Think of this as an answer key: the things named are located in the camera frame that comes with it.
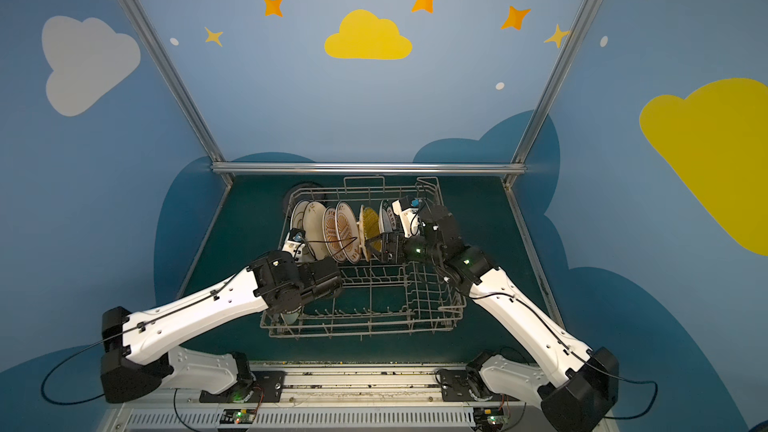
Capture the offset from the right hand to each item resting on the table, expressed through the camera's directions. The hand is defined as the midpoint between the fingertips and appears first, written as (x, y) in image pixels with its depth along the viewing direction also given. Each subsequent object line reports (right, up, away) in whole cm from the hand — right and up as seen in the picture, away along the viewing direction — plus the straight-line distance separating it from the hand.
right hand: (379, 239), depth 71 cm
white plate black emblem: (-25, +5, +18) cm, 31 cm away
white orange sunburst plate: (-11, 0, +22) cm, 25 cm away
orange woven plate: (-5, 0, +12) cm, 13 cm away
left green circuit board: (-34, -43, 0) cm, 55 cm away
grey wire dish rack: (-1, -19, +16) cm, 25 cm away
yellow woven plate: (-3, +1, +24) cm, 24 cm away
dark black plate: (-26, +13, +27) cm, 40 cm away
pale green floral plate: (-23, -21, +5) cm, 31 cm away
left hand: (-22, -10, +1) cm, 24 cm away
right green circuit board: (+26, -43, 0) cm, 50 cm away
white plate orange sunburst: (-15, -1, +18) cm, 23 cm away
